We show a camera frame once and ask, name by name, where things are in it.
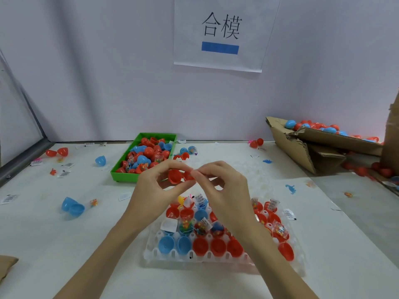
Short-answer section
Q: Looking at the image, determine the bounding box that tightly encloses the person's right hand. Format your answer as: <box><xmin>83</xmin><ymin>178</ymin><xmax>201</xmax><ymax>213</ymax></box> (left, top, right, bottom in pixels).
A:
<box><xmin>190</xmin><ymin>160</ymin><xmax>264</xmax><ymax>242</ymax></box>

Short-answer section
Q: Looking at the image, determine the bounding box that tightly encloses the person's left hand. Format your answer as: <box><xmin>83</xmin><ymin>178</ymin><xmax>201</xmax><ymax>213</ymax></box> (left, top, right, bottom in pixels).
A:
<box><xmin>120</xmin><ymin>160</ymin><xmax>198</xmax><ymax>235</ymax></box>

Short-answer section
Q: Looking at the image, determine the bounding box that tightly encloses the small capsule cluster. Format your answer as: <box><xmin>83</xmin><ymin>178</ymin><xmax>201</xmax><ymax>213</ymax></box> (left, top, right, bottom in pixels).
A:
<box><xmin>175</xmin><ymin>145</ymin><xmax>198</xmax><ymax>160</ymax></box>

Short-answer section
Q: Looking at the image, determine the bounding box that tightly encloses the cardboard box of capsules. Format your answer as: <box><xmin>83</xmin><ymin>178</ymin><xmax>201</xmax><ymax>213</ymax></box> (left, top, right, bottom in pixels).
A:
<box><xmin>266</xmin><ymin>116</ymin><xmax>384</xmax><ymax>176</ymax></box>

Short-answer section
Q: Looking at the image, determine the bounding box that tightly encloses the blue egg shell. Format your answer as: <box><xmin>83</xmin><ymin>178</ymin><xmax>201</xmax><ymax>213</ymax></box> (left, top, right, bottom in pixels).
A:
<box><xmin>61</xmin><ymin>196</ymin><xmax>86</xmax><ymax>217</ymax></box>

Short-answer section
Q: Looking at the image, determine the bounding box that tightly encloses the pile of finished eggs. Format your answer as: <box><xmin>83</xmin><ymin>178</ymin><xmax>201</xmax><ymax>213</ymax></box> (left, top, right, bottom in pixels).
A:
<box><xmin>284</xmin><ymin>119</ymin><xmax>381</xmax><ymax>144</ymax></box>

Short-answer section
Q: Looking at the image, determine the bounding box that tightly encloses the person's left forearm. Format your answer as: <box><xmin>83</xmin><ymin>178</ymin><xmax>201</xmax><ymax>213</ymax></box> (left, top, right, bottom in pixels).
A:
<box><xmin>53</xmin><ymin>220</ymin><xmax>153</xmax><ymax>299</ymax></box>

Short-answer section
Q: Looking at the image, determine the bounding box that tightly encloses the person's right forearm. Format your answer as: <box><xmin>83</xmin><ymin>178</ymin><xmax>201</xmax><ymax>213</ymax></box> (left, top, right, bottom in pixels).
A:
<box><xmin>240</xmin><ymin>224</ymin><xmax>319</xmax><ymax>299</ymax></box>

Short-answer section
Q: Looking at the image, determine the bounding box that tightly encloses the green plastic tray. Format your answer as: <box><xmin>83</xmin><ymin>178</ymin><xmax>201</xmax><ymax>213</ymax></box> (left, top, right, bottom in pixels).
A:
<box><xmin>111</xmin><ymin>132</ymin><xmax>178</xmax><ymax>183</ymax></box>

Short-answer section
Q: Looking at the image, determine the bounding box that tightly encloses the clear plastic egg tray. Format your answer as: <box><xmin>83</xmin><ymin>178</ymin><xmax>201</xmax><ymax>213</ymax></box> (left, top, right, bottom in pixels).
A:
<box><xmin>143</xmin><ymin>160</ymin><xmax>308</xmax><ymax>276</ymax></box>

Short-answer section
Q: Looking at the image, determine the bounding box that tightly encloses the clear triangular panel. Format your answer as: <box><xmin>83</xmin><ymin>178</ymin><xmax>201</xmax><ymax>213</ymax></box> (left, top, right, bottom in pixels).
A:
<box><xmin>0</xmin><ymin>51</ymin><xmax>46</xmax><ymax>167</ymax></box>

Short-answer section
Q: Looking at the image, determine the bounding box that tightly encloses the flat brown cardboard sheet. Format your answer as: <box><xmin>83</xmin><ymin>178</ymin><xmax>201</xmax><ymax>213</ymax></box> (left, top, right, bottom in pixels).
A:
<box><xmin>0</xmin><ymin>255</ymin><xmax>18</xmax><ymax>284</ymax></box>

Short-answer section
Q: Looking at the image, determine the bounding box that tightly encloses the tall brown cardboard box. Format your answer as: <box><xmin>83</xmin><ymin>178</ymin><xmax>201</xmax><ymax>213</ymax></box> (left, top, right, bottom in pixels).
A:
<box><xmin>380</xmin><ymin>90</ymin><xmax>399</xmax><ymax>179</ymax></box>

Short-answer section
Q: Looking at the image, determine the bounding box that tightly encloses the white paper sign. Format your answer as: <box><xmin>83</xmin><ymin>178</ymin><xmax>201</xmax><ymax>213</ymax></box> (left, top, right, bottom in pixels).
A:
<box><xmin>173</xmin><ymin>0</ymin><xmax>282</xmax><ymax>74</ymax></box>

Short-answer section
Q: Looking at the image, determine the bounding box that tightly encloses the grey metal rail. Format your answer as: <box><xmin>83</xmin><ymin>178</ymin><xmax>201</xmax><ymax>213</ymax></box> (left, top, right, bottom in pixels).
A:
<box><xmin>0</xmin><ymin>139</ymin><xmax>54</xmax><ymax>186</ymax></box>

